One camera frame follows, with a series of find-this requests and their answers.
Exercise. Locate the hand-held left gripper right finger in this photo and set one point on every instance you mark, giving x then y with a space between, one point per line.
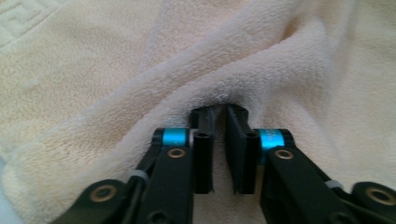
243 155

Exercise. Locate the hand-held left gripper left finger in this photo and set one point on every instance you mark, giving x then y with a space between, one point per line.
202 155

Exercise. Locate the cream towel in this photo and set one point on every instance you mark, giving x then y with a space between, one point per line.
109 77

